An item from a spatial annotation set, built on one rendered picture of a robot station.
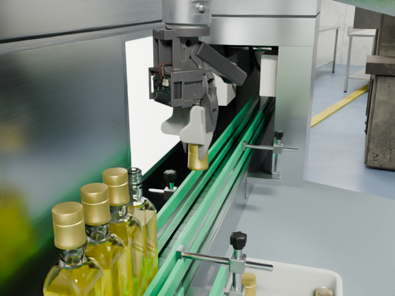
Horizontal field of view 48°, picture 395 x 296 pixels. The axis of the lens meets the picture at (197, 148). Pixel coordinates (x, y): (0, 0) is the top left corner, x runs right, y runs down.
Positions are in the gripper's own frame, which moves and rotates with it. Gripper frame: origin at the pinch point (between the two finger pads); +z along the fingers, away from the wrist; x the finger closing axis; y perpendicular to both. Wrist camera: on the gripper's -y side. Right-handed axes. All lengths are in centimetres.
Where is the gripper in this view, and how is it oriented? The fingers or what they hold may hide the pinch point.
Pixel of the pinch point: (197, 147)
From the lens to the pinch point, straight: 75.2
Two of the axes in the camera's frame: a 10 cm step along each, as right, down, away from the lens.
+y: -8.2, 1.7, -5.4
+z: -0.1, 9.5, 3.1
